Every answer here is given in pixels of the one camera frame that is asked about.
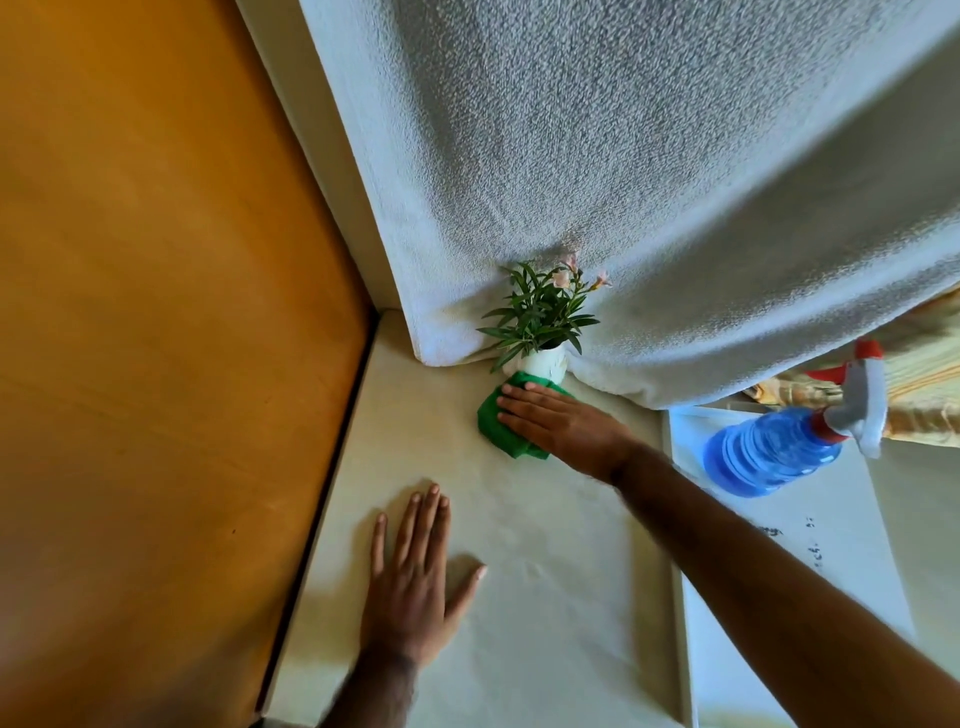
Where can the green cleaning cloth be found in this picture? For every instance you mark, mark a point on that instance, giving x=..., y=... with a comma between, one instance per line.
x=491, y=427

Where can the white terry towel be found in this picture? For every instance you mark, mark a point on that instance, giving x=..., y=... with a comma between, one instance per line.
x=637, y=165

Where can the small white plant pot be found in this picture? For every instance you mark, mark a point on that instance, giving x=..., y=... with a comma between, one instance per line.
x=544, y=364

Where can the person's left little finger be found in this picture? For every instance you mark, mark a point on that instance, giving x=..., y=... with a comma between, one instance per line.
x=379, y=544

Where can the yellow patterned fabric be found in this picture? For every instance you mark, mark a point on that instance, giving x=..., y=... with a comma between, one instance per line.
x=919, y=375

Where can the orange wooden door panel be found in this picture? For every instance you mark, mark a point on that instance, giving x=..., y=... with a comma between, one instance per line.
x=165, y=337

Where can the person's right forearm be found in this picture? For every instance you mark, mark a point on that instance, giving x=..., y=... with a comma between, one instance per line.
x=772, y=592

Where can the person's right middle finger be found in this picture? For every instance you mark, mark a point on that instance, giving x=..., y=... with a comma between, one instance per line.
x=525, y=416

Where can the person's left thumb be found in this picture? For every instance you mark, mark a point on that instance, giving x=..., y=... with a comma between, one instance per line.
x=465, y=592

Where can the white panel with dark specks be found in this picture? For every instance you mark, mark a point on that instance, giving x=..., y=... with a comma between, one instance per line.
x=840, y=540

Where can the person's right hand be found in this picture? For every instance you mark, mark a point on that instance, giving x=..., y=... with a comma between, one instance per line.
x=574, y=431

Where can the person's right little finger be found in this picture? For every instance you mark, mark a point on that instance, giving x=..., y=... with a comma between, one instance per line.
x=547, y=391

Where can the blue spray bottle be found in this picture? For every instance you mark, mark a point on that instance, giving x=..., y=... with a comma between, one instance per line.
x=772, y=450

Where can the green plant with pink flowers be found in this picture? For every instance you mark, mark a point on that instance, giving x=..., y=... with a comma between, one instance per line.
x=540, y=311

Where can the person's left middle finger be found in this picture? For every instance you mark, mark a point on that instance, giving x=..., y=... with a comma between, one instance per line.
x=427, y=525

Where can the person's left hand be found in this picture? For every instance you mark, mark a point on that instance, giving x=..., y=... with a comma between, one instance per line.
x=405, y=600

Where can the person's left forearm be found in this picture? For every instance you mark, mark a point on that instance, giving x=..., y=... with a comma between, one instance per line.
x=371, y=694

